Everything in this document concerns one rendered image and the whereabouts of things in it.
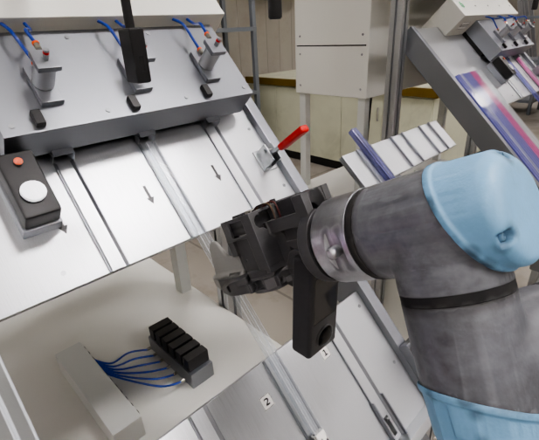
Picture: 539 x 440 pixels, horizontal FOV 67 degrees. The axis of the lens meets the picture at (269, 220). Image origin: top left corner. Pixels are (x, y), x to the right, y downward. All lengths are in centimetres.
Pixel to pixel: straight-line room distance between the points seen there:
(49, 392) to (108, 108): 60
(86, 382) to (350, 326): 49
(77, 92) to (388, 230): 39
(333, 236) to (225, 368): 59
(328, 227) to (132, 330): 75
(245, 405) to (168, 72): 44
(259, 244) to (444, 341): 19
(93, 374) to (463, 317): 71
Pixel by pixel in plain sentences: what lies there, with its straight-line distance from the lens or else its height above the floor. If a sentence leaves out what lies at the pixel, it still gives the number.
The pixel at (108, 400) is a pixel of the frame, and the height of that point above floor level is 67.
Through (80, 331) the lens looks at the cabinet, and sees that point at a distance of 106.
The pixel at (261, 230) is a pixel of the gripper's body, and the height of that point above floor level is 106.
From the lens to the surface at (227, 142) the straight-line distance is 64.
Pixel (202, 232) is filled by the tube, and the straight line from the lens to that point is 53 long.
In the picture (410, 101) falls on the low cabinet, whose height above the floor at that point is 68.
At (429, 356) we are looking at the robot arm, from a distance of 30.
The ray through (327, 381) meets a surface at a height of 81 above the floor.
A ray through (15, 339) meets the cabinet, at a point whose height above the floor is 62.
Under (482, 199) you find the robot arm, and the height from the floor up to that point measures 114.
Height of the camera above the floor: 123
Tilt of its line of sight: 25 degrees down
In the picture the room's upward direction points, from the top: 3 degrees counter-clockwise
